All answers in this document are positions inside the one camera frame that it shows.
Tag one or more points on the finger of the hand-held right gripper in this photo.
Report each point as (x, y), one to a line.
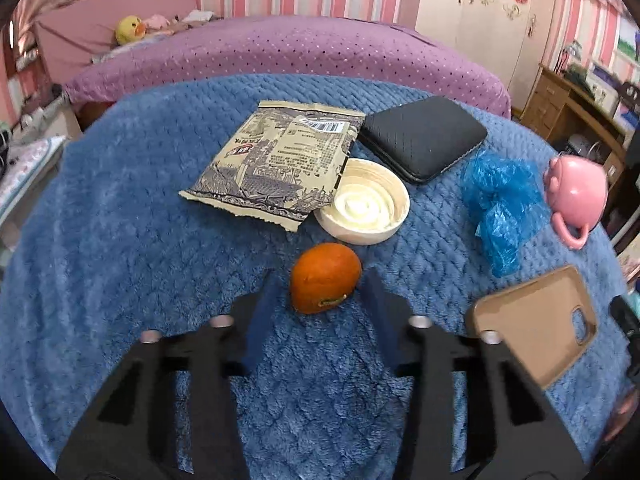
(625, 317)

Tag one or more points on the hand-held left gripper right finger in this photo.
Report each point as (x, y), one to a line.
(380, 320)

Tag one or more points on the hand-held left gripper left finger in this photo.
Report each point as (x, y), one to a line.
(260, 320)

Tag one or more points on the orange fruit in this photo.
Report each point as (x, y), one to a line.
(325, 275)

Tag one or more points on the tan phone case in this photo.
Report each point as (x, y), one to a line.
(530, 330)

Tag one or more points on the white round lid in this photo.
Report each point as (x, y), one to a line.
(362, 205)

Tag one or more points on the blue fleece blanket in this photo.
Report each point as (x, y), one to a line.
(150, 260)

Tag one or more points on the pink cup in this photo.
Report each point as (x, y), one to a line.
(577, 190)

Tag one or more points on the beige printed snack packet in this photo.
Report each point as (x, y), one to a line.
(270, 160)

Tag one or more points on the crumpled blue plastic bag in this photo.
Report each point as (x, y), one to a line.
(500, 195)

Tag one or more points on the black quilted case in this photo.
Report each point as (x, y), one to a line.
(420, 137)

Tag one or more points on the wooden desk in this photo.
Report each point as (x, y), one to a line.
(547, 105)

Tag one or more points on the white box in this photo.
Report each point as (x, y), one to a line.
(602, 87)

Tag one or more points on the light patterned cloth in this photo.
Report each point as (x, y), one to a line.
(30, 170)

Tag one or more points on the purple dotted bedspread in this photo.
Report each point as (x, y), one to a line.
(300, 45)

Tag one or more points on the cream wardrobe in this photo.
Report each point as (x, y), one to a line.
(475, 40)

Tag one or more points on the pink plush toy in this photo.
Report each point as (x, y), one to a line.
(157, 21)

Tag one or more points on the yellow duck plush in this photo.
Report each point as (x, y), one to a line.
(129, 30)

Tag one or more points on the pink covered headboard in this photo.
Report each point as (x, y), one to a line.
(80, 30)

